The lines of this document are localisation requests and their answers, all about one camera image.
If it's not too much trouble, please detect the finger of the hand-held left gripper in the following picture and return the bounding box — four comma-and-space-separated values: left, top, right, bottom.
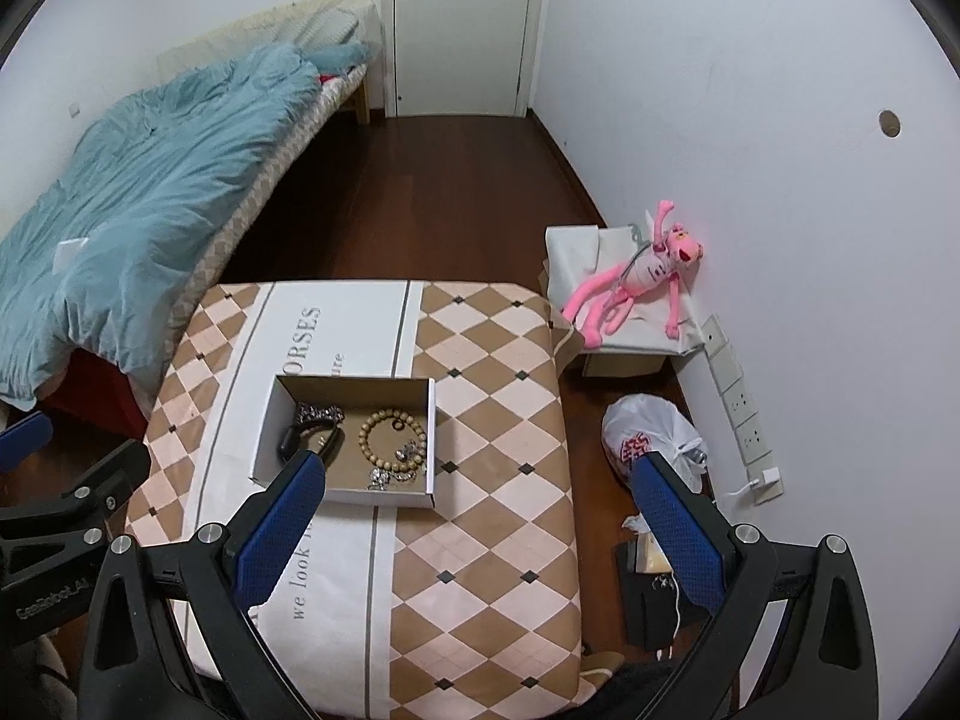
0, 412, 55, 470
0, 439, 152, 541

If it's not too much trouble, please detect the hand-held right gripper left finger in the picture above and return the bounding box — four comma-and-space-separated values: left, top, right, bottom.
75, 450, 327, 720

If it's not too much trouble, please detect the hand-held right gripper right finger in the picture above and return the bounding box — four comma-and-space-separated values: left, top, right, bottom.
630, 452, 880, 720

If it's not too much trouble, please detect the black smart band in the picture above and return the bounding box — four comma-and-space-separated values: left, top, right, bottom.
276, 424, 342, 467

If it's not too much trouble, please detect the white cardboard box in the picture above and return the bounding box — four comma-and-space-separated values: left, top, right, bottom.
249, 376, 437, 509

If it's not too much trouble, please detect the thin silver charm bracelet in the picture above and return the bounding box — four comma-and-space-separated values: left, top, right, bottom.
366, 461, 415, 492

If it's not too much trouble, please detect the silver chain bracelet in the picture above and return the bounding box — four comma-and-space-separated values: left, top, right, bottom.
292, 403, 344, 430

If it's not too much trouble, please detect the wooden bead bracelet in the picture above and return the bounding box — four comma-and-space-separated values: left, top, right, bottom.
357, 409, 428, 482

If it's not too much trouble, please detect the crumpled white packet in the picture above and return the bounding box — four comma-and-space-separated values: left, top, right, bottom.
621, 514, 674, 580

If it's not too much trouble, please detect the black flat box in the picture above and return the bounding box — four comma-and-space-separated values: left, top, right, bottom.
616, 540, 695, 651

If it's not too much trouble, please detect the white plastic bag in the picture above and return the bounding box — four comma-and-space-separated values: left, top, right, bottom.
602, 392, 710, 494

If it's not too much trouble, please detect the brown checked tablecloth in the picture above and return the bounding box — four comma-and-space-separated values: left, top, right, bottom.
124, 279, 586, 713

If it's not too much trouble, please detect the pink plush toy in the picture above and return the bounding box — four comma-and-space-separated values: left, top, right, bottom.
562, 199, 706, 351

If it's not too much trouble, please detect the blue duvet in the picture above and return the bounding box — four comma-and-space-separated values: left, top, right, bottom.
0, 41, 372, 410

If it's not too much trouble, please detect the white door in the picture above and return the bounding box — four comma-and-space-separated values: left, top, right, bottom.
379, 0, 552, 119

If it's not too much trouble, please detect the white charger with cable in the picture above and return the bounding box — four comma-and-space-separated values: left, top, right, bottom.
724, 467, 782, 500

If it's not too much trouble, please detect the white wall socket strip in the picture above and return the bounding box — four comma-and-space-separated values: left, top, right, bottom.
700, 313, 785, 503

